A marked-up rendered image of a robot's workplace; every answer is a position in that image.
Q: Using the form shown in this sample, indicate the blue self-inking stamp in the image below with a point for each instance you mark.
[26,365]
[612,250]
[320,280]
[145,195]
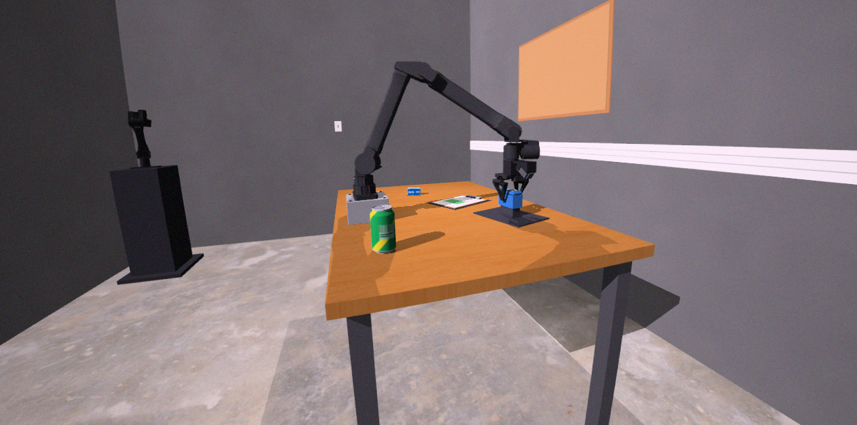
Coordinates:
[511,204]

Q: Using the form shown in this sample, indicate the green soda can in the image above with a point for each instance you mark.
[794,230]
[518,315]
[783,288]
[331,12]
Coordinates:
[383,233]

